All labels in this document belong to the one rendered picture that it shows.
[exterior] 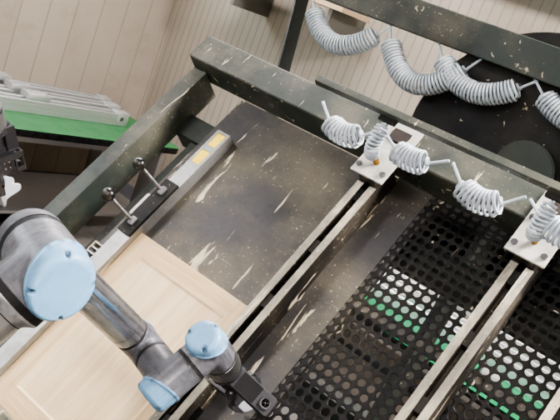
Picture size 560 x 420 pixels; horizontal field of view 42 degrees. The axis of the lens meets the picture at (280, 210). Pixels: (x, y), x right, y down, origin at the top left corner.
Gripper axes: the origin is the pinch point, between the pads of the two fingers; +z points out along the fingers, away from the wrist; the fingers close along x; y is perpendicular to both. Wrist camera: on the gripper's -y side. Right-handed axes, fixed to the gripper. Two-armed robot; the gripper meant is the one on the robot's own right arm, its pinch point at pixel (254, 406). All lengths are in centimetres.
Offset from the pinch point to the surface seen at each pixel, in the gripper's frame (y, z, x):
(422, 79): 27, 5, -107
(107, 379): 35.1, 0.7, 16.7
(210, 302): 27.7, 0.5, -13.6
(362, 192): 13, -4, -59
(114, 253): 60, -1, -9
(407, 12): 43, -3, -122
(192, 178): 60, 0, -40
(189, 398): 11.4, -4.8, 8.2
